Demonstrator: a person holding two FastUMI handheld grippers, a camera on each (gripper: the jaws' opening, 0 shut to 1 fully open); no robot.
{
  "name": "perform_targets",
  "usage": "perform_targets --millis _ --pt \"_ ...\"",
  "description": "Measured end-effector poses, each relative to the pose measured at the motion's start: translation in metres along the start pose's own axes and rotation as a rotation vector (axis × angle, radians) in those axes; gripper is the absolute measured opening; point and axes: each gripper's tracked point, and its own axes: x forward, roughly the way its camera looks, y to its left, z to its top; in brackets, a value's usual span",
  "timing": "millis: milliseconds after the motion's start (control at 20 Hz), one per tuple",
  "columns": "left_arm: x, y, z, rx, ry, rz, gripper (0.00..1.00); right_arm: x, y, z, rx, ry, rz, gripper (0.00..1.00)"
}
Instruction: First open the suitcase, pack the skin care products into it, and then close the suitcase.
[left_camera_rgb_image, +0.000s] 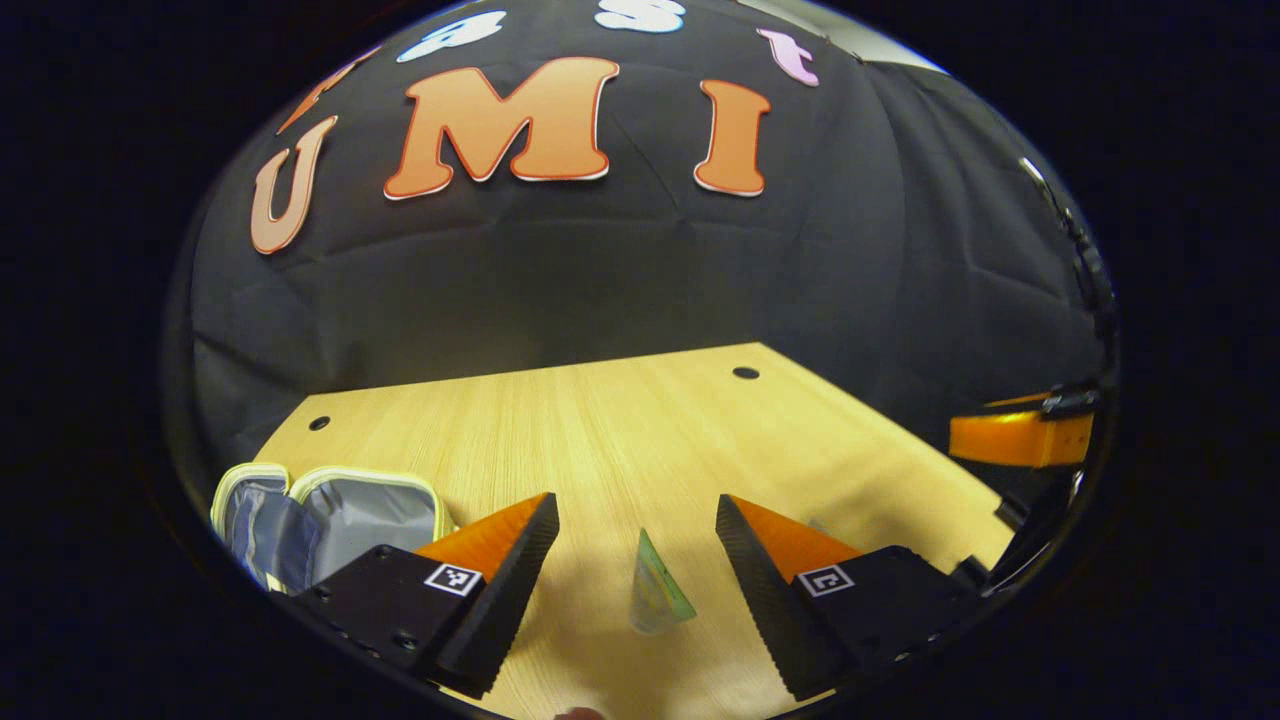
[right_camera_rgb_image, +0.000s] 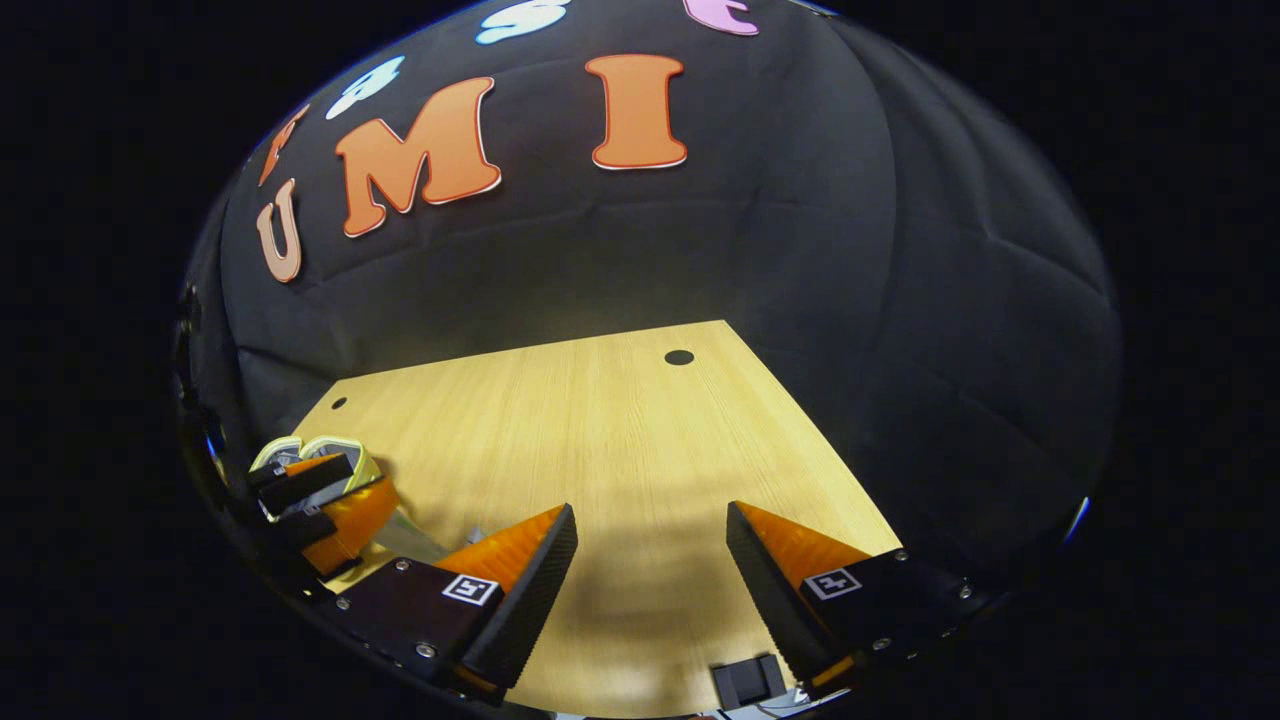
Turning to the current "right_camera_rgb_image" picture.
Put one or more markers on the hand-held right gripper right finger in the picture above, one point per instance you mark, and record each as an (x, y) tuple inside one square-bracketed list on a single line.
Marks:
[(765, 590)]

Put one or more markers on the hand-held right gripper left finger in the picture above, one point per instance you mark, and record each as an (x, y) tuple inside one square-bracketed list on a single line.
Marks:
[(535, 590)]

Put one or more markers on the black table clamp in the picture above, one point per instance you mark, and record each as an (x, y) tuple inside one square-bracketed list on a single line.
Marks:
[(748, 682)]

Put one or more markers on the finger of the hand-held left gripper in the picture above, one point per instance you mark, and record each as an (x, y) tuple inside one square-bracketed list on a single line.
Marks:
[(305, 482), (355, 520)]

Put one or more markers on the dark stand equipment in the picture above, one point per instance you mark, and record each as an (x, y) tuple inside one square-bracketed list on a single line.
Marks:
[(195, 400)]

